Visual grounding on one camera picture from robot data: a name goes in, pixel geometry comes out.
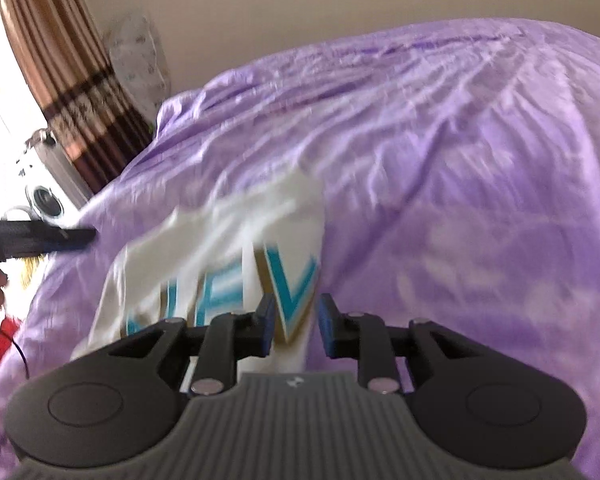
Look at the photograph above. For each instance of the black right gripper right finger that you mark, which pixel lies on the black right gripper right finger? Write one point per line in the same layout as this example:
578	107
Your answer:
475	403

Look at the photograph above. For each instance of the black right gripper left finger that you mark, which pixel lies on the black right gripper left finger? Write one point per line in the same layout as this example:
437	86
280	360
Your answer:
121	400

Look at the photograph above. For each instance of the white printed t-shirt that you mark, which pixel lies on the white printed t-shirt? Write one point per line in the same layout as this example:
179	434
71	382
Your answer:
222	258

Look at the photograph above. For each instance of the white appliance with lens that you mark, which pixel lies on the white appliance with lens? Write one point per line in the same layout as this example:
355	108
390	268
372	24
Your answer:
53	188

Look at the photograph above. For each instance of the white patterned pillow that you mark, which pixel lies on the white patterned pillow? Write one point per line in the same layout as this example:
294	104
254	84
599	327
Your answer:
136	55

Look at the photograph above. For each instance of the brown striped curtain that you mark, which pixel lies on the brown striped curtain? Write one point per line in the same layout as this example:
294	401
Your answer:
68	71

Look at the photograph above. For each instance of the purple bed cover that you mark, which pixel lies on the purple bed cover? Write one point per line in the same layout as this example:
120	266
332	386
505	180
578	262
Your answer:
460	164

